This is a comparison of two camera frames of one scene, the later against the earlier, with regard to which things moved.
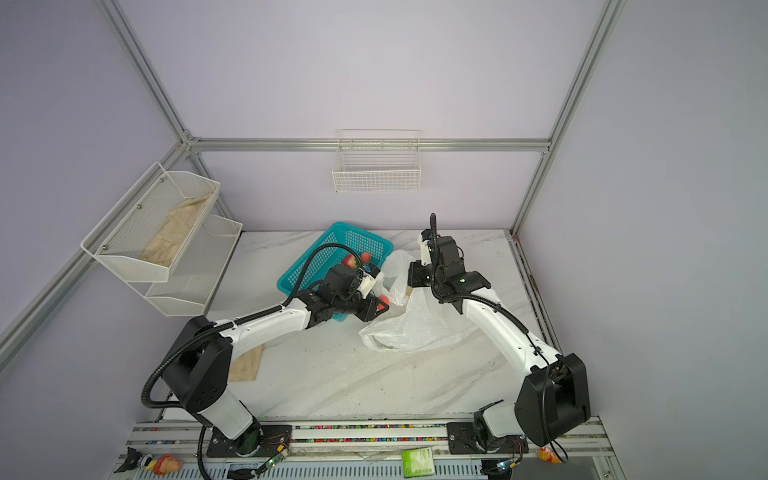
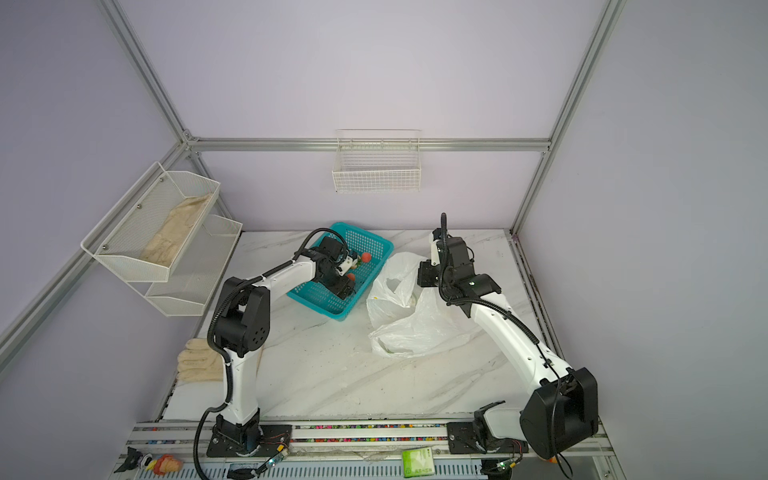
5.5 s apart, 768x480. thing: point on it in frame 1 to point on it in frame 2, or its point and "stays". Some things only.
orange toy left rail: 166,464 stays
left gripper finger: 370,308 to 346,289
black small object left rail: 132,460 stays
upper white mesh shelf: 143,235 stays
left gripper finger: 367,281 to 349,262
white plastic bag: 415,320 stays
